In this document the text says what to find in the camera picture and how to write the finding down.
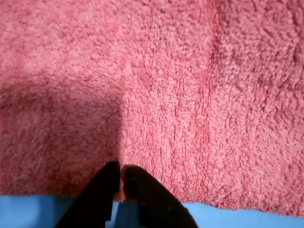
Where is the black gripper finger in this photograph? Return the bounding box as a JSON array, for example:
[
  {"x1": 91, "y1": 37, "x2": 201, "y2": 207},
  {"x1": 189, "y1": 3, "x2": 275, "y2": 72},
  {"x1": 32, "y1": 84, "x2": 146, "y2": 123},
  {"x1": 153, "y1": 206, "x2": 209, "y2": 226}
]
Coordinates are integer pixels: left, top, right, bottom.
[
  {"x1": 122, "y1": 164, "x2": 200, "y2": 228},
  {"x1": 56, "y1": 161, "x2": 121, "y2": 228}
]

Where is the orange terry towel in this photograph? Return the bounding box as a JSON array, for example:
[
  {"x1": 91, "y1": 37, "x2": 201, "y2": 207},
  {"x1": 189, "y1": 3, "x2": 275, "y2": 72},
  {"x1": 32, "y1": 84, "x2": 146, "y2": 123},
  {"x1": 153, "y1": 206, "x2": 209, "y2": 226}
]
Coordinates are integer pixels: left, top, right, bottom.
[{"x1": 0, "y1": 0, "x2": 304, "y2": 218}]

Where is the grey table mat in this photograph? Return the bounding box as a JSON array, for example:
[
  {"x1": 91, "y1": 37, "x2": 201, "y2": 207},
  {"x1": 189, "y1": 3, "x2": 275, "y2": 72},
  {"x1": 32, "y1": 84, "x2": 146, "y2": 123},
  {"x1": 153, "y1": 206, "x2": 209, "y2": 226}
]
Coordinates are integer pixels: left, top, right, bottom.
[{"x1": 0, "y1": 193, "x2": 304, "y2": 228}]

